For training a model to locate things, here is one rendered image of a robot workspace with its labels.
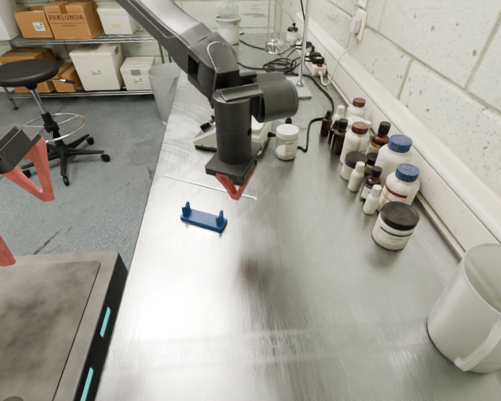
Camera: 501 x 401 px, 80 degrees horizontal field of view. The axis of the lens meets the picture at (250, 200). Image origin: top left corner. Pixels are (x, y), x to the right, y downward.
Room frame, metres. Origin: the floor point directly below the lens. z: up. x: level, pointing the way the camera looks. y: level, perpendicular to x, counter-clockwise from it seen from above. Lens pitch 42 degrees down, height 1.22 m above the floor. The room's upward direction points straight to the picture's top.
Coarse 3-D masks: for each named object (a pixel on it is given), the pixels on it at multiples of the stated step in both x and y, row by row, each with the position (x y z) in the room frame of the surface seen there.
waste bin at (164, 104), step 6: (156, 66) 2.46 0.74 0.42; (156, 90) 2.24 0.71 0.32; (156, 96) 2.26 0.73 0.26; (168, 96) 2.21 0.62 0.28; (156, 102) 2.30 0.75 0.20; (162, 102) 2.23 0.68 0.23; (168, 102) 2.22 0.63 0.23; (162, 108) 2.24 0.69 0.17; (168, 108) 2.22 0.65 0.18; (162, 114) 2.25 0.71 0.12; (168, 114) 2.23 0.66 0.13; (162, 120) 2.28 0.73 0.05
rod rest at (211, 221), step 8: (184, 208) 0.46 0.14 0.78; (192, 208) 0.48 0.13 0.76; (184, 216) 0.45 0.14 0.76; (192, 216) 0.45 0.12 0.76; (200, 216) 0.45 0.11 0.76; (208, 216) 0.45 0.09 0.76; (216, 216) 0.43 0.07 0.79; (200, 224) 0.44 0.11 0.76; (208, 224) 0.43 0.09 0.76; (216, 224) 0.43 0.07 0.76; (224, 224) 0.43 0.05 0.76
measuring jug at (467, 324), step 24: (480, 264) 0.26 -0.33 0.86; (456, 288) 0.21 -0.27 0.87; (480, 288) 0.25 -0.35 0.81; (432, 312) 0.23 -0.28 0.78; (456, 312) 0.19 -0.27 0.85; (480, 312) 0.17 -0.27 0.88; (432, 336) 0.20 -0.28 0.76; (456, 336) 0.18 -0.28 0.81; (480, 336) 0.16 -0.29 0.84; (456, 360) 0.15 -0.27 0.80; (480, 360) 0.13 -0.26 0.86
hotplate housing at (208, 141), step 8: (264, 128) 0.74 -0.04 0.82; (200, 136) 0.74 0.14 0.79; (208, 136) 0.73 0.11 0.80; (256, 136) 0.69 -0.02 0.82; (264, 136) 0.72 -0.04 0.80; (272, 136) 0.76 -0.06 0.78; (200, 144) 0.73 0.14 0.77; (208, 144) 0.73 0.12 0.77; (216, 144) 0.72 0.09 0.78; (264, 144) 0.73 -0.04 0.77
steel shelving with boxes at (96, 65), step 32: (0, 0) 2.72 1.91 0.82; (64, 0) 2.87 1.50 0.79; (0, 32) 2.62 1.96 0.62; (32, 32) 2.70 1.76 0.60; (64, 32) 2.66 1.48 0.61; (96, 32) 2.80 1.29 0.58; (128, 32) 2.79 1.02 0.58; (64, 64) 2.92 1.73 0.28; (96, 64) 2.68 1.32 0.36; (128, 64) 2.79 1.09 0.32
